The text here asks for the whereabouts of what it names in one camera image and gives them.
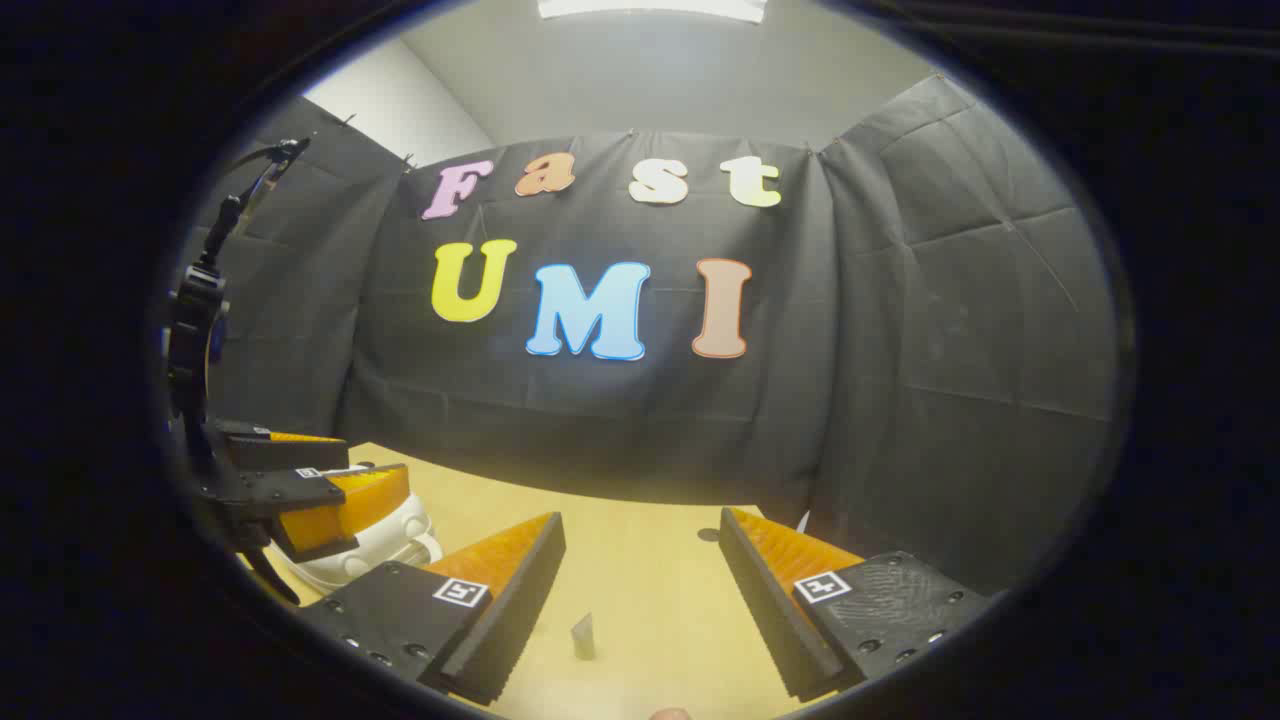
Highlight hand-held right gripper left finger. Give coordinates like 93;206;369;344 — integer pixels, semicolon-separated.
300;512;567;707

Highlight black backdrop cloth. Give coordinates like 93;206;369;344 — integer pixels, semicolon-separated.
170;75;1121;601

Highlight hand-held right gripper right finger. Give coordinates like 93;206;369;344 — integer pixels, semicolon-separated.
718;507;991;703

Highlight white suitcase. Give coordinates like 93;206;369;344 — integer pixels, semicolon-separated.
285;493;444;589

